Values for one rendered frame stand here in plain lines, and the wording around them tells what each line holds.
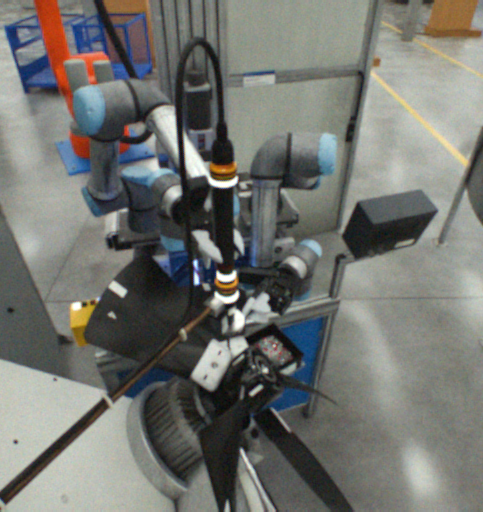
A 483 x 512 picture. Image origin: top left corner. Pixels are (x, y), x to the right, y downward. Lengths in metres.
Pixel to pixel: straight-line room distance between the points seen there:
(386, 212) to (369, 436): 1.25
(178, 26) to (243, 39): 1.02
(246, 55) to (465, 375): 2.22
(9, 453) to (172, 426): 0.29
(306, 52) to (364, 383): 1.97
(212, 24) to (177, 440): 1.27
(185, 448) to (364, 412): 1.55
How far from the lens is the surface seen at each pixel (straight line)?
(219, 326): 0.81
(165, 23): 1.52
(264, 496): 0.87
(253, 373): 0.80
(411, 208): 1.42
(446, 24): 13.09
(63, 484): 0.77
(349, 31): 2.81
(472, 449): 2.40
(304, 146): 1.13
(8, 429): 0.76
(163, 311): 0.78
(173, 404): 0.87
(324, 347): 1.76
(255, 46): 2.55
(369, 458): 2.19
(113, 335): 0.74
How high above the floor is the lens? 1.92
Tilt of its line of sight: 39 degrees down
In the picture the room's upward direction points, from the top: straight up
